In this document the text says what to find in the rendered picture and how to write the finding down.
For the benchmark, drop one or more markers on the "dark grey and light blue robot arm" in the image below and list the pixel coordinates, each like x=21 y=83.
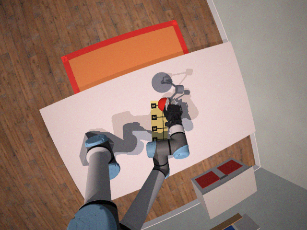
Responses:
x=98 y=211

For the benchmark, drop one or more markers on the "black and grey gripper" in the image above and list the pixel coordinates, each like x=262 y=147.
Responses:
x=172 y=112

